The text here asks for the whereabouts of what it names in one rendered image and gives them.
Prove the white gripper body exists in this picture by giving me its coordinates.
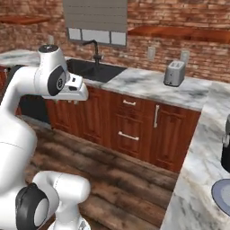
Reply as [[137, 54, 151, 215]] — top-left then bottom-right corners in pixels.
[[41, 86, 90, 102]]

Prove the black stand mixer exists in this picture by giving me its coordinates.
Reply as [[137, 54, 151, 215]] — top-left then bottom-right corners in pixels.
[[220, 114, 230, 173]]

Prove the black dishwasher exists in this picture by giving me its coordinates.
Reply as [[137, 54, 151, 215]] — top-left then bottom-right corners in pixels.
[[4, 64, 51, 125]]

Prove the black sink basin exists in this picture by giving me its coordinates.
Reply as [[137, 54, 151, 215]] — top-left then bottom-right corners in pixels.
[[66, 57, 128, 84]]

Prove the black tap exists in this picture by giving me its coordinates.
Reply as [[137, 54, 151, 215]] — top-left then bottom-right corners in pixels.
[[82, 39, 104, 67]]

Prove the red-brown wooden cupboard run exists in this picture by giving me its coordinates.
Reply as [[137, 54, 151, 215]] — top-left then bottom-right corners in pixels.
[[44, 84, 202, 174]]

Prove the window with grey blind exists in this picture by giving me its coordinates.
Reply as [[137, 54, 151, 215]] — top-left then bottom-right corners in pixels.
[[62, 0, 129, 48]]

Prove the silver toaster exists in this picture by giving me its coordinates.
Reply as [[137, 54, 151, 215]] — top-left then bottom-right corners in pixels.
[[163, 59, 186, 88]]

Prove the blue-grey round plate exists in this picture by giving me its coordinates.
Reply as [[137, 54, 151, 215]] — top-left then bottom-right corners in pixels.
[[210, 178, 230, 217]]

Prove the wooden wall shelf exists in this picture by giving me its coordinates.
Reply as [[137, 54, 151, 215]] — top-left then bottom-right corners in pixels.
[[127, 24, 230, 45], [0, 14, 52, 26]]

